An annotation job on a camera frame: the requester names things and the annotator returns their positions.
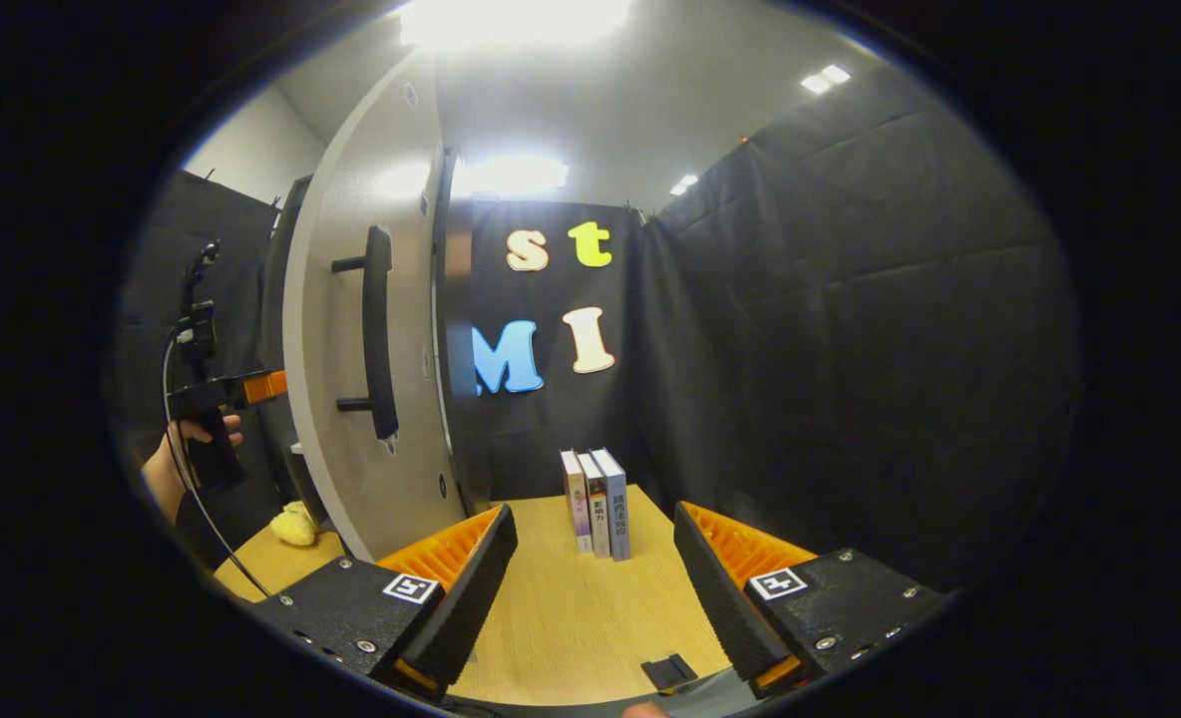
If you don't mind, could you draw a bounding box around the grey blue book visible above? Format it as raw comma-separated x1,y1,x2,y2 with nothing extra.
590,447,634,562

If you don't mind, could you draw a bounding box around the large ceiling light panel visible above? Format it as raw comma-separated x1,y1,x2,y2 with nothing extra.
399,0,633,51

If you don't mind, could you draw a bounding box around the small black flat bracket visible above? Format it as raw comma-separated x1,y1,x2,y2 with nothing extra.
640,653,699,695

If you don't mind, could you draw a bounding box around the white spine book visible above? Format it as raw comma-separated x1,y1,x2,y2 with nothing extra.
577,451,613,559

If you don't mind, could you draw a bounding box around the black backdrop cloth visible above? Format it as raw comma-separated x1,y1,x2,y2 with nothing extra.
117,95,1080,589

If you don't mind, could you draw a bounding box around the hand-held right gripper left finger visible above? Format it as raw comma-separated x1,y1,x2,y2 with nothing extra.
251,502,519,699

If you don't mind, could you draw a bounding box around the cream plush toy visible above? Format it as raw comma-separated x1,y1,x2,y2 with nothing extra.
269,501,320,547

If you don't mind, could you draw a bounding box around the thin black cable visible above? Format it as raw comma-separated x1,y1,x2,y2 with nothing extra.
160,324,274,599

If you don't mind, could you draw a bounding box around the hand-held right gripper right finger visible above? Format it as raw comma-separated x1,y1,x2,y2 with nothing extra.
672,501,951,701

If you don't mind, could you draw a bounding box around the light grey cabinet door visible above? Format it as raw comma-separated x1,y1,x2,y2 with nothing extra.
281,50,467,561

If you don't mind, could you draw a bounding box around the black cabinet door handle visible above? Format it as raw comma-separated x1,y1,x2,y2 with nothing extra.
331,224,399,442

